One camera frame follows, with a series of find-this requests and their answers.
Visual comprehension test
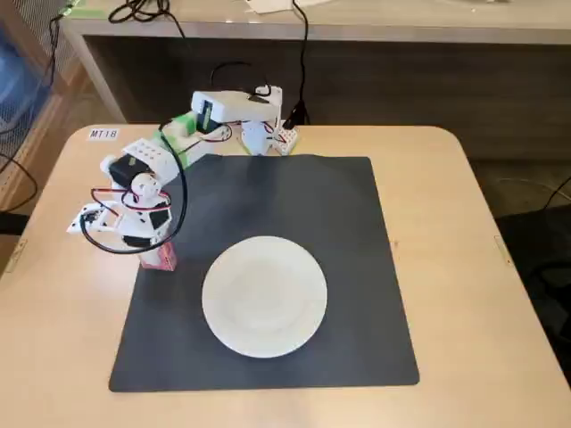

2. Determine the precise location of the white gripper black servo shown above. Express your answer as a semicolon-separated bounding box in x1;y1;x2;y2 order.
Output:
118;202;175;269

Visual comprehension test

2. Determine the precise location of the pink card box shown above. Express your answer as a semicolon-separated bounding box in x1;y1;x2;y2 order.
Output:
141;242;178;273

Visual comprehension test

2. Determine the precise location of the white round dish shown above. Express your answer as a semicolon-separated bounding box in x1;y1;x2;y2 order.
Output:
201;235;329;359

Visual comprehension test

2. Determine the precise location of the white label MT18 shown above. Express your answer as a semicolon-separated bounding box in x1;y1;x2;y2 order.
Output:
87;127;121;142

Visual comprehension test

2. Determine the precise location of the metal table latch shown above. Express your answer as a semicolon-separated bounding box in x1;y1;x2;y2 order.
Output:
493;235;514;268
4;238;29;274

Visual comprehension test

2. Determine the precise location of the white red controller board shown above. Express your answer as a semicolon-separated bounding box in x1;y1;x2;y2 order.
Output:
271;126;300;155

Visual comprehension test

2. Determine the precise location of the dark grey mat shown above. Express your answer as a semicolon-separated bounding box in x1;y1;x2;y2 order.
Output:
108;153;421;394

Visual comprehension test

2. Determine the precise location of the blue plastic container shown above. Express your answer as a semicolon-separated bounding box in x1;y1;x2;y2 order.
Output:
0;20;53;135

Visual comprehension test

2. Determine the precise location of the white paper sheet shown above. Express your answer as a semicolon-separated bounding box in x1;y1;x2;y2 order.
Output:
244;0;295;14

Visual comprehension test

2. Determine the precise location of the beige desk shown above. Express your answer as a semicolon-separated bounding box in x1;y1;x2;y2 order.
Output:
58;0;571;124

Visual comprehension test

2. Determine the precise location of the black office chair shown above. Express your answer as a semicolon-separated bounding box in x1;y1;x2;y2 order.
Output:
494;176;571;389

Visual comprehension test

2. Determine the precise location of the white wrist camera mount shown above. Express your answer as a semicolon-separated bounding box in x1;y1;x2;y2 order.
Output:
65;202;124;238

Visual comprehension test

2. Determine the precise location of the thin black hanging cable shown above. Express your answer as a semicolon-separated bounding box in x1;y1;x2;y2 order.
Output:
43;12;62;93

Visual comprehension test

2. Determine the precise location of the coiled black cable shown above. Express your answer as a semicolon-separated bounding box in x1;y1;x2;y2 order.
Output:
107;0;186;40

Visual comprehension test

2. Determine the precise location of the black power cable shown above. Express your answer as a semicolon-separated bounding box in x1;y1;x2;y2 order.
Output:
285;0;312;128

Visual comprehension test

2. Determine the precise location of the thin white floor cable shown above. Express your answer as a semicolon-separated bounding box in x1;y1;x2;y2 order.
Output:
494;177;571;210

